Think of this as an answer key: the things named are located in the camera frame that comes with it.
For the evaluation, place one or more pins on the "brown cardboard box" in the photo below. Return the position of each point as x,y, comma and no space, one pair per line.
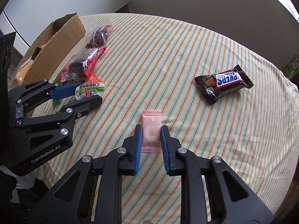
63,33

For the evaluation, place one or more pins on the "brown snickers bar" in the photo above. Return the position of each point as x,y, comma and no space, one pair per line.
215,86

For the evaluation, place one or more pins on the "white cabinet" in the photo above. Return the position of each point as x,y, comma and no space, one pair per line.
28,18

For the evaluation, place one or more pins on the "large cracker pack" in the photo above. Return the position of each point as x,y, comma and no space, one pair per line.
20,73

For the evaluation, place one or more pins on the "green tissue box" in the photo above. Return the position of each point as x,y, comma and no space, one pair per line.
292,68

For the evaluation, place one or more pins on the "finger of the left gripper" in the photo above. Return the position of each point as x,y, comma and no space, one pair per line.
31,95
67,114

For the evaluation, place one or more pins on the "pink candy packet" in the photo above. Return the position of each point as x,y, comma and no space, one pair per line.
151,123

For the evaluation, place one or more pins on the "red dark jujube packet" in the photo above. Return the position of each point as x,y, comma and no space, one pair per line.
80,66

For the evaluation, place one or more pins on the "striped table cloth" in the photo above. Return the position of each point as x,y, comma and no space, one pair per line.
151,63

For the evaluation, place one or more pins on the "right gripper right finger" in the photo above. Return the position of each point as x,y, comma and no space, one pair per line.
179,161

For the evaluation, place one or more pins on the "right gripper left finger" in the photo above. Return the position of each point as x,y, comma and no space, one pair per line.
123,161

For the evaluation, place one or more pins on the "green white snack packet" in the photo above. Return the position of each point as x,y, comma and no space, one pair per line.
92,86

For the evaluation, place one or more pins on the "chinese snickers bar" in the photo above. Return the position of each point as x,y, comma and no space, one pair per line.
35,53

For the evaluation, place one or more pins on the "green red candy wrapper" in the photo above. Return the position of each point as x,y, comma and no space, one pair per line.
65,87

